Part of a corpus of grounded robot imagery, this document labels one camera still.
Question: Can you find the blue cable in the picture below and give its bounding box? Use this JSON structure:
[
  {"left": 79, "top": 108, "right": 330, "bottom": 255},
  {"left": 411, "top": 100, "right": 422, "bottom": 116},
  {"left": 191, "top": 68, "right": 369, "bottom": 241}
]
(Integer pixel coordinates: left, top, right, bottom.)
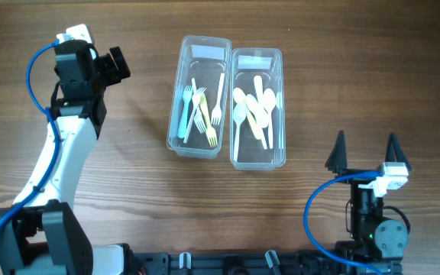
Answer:
[
  {"left": 302, "top": 170, "right": 383, "bottom": 275},
  {"left": 0, "top": 39, "right": 63, "bottom": 275}
]

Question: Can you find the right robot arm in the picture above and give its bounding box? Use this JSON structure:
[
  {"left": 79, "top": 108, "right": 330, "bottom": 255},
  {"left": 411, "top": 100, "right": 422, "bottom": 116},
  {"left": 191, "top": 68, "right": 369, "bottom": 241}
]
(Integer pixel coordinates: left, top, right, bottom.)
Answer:
[{"left": 335, "top": 133, "right": 412, "bottom": 274}]

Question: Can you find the yellow plastic fork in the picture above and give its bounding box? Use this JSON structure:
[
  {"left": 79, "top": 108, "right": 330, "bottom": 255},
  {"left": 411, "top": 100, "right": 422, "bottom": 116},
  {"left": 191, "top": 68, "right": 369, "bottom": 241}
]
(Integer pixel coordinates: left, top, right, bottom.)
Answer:
[{"left": 199, "top": 93, "right": 218, "bottom": 147}]

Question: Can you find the right blue cable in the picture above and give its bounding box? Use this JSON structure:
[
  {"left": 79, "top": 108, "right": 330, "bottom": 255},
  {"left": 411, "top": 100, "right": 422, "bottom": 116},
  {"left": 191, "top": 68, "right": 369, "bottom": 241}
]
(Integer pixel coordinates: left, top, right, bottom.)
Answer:
[{"left": 302, "top": 170, "right": 383, "bottom": 275}]

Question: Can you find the left blue cable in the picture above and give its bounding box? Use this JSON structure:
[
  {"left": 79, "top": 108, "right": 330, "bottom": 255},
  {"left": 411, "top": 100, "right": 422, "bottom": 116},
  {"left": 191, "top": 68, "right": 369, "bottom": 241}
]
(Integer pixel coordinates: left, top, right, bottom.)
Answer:
[{"left": 0, "top": 39, "right": 63, "bottom": 275}]

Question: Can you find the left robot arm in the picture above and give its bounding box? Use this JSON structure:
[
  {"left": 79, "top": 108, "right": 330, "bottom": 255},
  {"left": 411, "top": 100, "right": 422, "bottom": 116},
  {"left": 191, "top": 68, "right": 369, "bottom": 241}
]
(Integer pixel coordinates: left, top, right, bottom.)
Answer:
[{"left": 0, "top": 40, "right": 143, "bottom": 274}]

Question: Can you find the light blue plastic fork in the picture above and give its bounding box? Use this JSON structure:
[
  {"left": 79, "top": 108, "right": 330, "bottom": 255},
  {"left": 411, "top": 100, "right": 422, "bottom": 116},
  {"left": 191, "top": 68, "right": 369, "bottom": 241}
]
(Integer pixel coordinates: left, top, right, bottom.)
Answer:
[{"left": 177, "top": 86, "right": 193, "bottom": 138}]

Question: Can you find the white plastic spoon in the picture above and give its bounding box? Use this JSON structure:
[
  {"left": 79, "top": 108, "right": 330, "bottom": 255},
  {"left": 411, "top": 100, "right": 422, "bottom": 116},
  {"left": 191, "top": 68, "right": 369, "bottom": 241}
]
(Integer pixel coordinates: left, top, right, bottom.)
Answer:
[
  {"left": 254, "top": 76, "right": 268, "bottom": 128},
  {"left": 233, "top": 103, "right": 247, "bottom": 161}
]

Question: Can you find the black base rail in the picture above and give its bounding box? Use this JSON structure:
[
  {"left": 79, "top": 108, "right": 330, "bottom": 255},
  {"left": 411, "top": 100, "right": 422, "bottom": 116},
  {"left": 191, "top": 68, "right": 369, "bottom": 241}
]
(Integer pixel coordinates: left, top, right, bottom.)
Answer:
[{"left": 133, "top": 251, "right": 375, "bottom": 275}]

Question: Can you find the white plastic fork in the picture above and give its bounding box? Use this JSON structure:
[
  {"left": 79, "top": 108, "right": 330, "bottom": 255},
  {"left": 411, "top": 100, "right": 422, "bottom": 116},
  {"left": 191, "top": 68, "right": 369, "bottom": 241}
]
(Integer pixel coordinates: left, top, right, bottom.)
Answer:
[
  {"left": 192, "top": 78, "right": 205, "bottom": 134},
  {"left": 211, "top": 73, "right": 225, "bottom": 125},
  {"left": 183, "top": 87, "right": 205, "bottom": 143}
]

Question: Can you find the yellow plastic spoon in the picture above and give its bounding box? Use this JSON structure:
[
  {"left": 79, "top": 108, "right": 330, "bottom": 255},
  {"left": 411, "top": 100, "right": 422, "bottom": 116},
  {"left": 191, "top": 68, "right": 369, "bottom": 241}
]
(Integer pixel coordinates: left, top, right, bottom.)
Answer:
[{"left": 233, "top": 88, "right": 261, "bottom": 140}]

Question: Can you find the left clear plastic container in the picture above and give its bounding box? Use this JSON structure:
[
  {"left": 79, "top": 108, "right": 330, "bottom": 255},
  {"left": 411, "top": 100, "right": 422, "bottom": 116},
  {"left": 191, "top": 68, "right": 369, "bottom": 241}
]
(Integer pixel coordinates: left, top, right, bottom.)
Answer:
[{"left": 167, "top": 35, "right": 232, "bottom": 159}]

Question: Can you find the right clear plastic container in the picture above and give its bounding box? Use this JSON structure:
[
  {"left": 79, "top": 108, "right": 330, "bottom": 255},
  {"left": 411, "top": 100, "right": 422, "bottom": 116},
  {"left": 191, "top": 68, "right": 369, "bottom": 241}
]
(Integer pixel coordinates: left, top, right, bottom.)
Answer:
[{"left": 230, "top": 47, "right": 286, "bottom": 170}]

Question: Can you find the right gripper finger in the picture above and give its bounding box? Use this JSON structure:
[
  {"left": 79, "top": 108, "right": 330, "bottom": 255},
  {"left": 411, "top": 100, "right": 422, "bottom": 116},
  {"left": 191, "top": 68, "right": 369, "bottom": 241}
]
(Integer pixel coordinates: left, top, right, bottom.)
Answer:
[
  {"left": 325, "top": 130, "right": 348, "bottom": 172},
  {"left": 385, "top": 132, "right": 412, "bottom": 171}
]

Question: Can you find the clear plastic container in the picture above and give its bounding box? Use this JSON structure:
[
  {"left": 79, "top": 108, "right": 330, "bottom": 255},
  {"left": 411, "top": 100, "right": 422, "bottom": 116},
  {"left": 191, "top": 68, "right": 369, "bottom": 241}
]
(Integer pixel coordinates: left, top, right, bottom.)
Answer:
[
  {"left": 230, "top": 47, "right": 286, "bottom": 170},
  {"left": 167, "top": 35, "right": 232, "bottom": 159}
]

